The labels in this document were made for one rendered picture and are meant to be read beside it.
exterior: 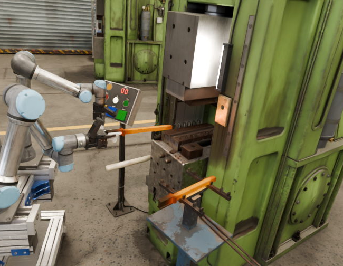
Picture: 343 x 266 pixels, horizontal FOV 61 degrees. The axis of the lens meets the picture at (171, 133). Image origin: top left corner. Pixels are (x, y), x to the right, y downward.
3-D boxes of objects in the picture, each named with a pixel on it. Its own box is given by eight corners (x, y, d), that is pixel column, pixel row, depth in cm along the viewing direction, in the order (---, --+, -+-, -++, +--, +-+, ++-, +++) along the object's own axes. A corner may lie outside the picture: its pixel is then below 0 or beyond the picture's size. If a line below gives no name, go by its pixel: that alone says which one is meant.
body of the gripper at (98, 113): (93, 116, 210) (93, 100, 205) (105, 116, 211) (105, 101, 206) (92, 120, 203) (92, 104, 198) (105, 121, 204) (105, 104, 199)
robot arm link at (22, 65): (11, 54, 158) (96, 92, 180) (15, 50, 167) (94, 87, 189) (3, 73, 161) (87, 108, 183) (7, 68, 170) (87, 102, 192)
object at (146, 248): (151, 284, 205) (151, 283, 205) (116, 232, 247) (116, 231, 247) (194, 262, 227) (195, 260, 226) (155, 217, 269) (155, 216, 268)
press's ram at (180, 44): (199, 93, 165) (209, 17, 149) (162, 75, 193) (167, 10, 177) (249, 86, 189) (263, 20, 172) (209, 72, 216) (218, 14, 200)
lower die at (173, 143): (177, 152, 194) (178, 140, 190) (161, 139, 208) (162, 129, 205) (222, 140, 217) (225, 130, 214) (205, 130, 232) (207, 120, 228)
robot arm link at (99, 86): (92, 79, 198) (105, 79, 200) (93, 94, 202) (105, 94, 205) (93, 82, 191) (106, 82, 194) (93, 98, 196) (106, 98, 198)
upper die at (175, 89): (183, 101, 179) (184, 86, 175) (165, 92, 194) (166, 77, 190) (231, 94, 202) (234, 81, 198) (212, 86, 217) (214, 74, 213)
